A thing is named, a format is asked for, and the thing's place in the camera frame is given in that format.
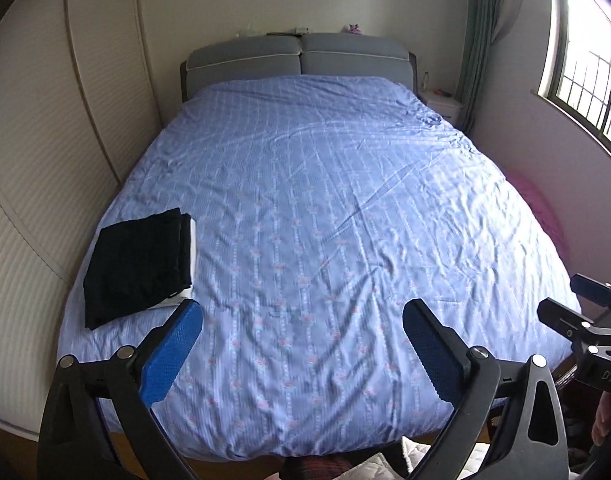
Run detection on black pants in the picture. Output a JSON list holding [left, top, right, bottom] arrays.
[[82, 207, 193, 331]]

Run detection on white quilted cloth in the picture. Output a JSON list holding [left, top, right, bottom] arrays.
[[355, 437, 491, 480]]

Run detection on white nightstand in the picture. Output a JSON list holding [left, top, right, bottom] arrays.
[[419, 89, 463, 126]]

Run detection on window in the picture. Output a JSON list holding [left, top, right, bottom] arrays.
[[538, 0, 611, 171]]

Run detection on grey padded headboard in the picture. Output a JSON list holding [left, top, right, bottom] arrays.
[[179, 32, 420, 106]]

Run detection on flat items on headboard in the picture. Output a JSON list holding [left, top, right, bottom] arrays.
[[245, 25, 311, 38]]

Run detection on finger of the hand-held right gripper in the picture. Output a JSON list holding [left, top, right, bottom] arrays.
[[538, 298, 611, 357], [570, 274, 611, 312]]

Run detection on person's right hand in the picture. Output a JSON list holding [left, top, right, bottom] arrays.
[[592, 389, 611, 446]]

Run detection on green curtain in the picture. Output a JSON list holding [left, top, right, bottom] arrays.
[[455, 0, 509, 133]]

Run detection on blue floral bed sheet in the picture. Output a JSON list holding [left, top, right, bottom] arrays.
[[58, 74, 583, 461]]

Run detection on folded beige garment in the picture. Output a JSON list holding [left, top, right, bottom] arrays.
[[155, 217, 198, 311]]

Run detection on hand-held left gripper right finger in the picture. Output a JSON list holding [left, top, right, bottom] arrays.
[[402, 298, 571, 480]]

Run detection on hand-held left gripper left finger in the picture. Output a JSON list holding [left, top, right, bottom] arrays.
[[38, 299, 204, 480]]

